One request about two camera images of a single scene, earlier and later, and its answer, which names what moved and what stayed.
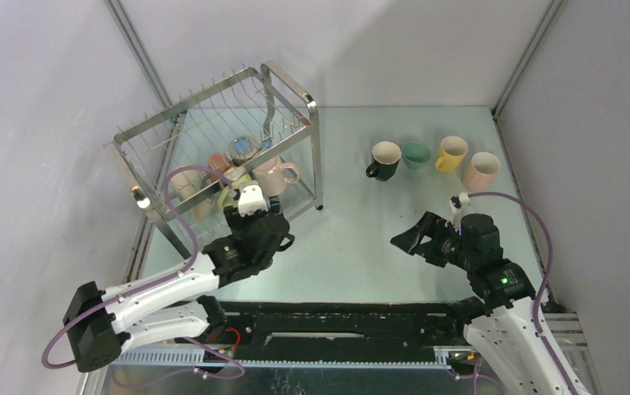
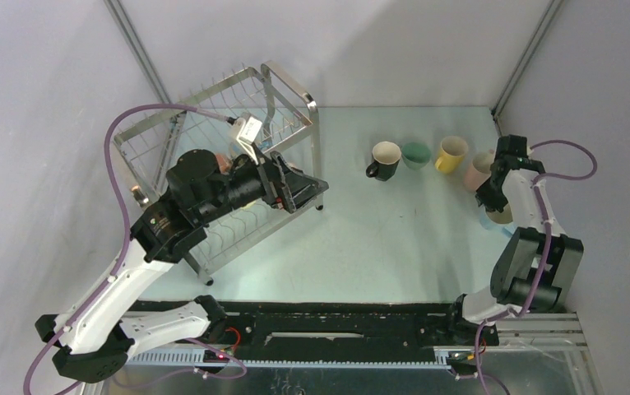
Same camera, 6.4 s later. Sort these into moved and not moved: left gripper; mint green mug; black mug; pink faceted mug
Moved: left gripper
Not moved: black mug; mint green mug; pink faceted mug
